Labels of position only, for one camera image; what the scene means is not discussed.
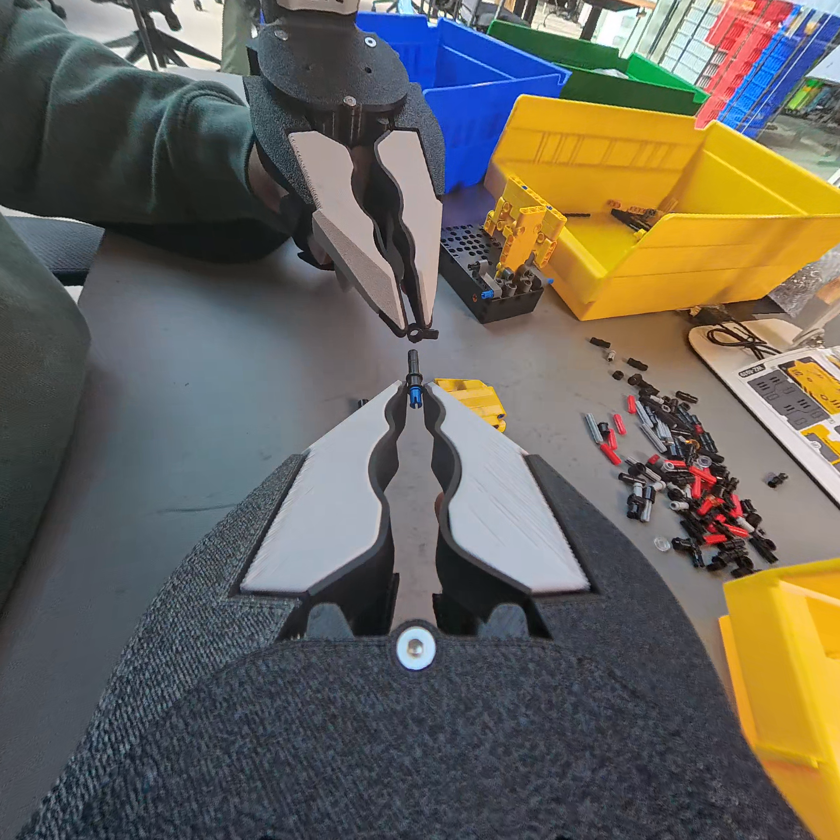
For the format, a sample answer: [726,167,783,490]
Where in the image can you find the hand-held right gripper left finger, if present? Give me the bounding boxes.
[240,381,406,597]

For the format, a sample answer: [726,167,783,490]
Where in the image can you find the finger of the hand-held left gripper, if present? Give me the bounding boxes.
[374,130,444,329]
[287,130,409,336]

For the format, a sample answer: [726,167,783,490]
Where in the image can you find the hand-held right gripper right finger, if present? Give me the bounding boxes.
[423,382,592,597]

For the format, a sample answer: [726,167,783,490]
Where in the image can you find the yellow lego subassembly blue pins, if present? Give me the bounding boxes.
[433,378,508,434]

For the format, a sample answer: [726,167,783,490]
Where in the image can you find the yellow storage bin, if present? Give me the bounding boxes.
[718,558,840,840]
[484,94,840,322]

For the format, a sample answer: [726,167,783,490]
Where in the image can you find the person's left forearm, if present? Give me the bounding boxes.
[0,7,290,263]

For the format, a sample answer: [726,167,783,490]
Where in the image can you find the lego model on black base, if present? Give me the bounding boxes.
[438,176,568,325]

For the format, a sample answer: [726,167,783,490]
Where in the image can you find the pile of small lego pieces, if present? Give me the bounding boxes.
[584,336,790,580]

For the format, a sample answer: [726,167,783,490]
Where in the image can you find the lego tracked assembly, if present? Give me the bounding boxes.
[607,199,680,240]

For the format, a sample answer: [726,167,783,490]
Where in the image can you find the person's left hand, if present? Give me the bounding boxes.
[248,144,333,266]

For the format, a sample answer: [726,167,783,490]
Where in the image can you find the blue storage bin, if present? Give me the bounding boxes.
[354,10,572,194]

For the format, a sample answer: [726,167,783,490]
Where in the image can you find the black office chair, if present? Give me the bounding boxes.
[92,0,224,72]
[7,215,106,286]

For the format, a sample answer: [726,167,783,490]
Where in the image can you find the green storage bin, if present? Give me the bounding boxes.
[487,20,711,118]

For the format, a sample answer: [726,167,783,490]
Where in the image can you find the white rounded instruction card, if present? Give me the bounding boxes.
[688,319,840,509]

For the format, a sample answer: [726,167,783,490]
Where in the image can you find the shelf of coloured bins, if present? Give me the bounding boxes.
[694,0,840,142]

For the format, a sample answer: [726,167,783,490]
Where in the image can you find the crinkled clear plastic bag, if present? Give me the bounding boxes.
[768,246,840,316]

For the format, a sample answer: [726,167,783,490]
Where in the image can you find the black coiled cable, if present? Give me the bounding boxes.
[705,322,775,362]

